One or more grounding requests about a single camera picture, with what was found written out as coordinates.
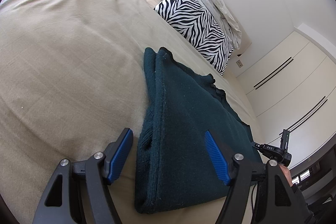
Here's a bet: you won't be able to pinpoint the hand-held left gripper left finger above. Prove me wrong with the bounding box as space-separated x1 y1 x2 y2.
31 128 134 224

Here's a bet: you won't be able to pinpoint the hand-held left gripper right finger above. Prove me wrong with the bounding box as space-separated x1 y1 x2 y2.
203 130 297 224

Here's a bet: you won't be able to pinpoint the dark teal knit sweater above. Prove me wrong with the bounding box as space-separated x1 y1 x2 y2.
134 47 263 214

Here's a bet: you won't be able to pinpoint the person's right forearm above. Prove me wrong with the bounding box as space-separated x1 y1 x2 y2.
287 181 317 224

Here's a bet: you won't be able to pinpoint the person's right hand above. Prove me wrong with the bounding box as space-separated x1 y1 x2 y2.
279 165 292 184

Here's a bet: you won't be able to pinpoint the white wardrobe doors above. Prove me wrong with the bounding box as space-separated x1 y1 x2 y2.
236 30 336 169

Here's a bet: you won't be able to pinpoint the beige bed sheet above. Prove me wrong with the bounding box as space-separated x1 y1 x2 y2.
0 0 263 224

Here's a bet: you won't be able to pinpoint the zebra print pillow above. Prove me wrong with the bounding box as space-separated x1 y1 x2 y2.
154 0 234 76

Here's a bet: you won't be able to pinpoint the black wardrobe handle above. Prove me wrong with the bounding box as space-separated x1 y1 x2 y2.
256 59 294 89
286 96 327 131
288 98 328 133
253 57 293 87

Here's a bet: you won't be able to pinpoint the black cable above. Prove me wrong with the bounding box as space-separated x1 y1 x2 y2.
251 182 260 222

